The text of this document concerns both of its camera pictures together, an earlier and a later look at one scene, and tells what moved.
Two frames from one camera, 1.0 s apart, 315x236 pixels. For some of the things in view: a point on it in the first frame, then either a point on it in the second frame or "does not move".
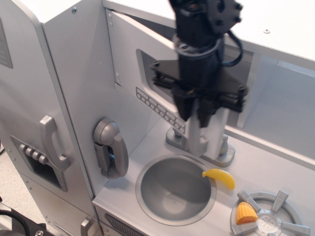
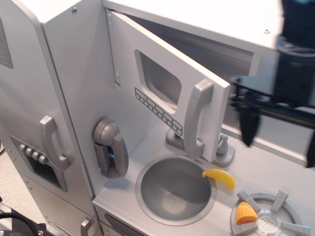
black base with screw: (34, 228) does not move
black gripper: (198, 72) → (293, 84)
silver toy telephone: (110, 151) does not move
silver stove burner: (276, 217) does not move
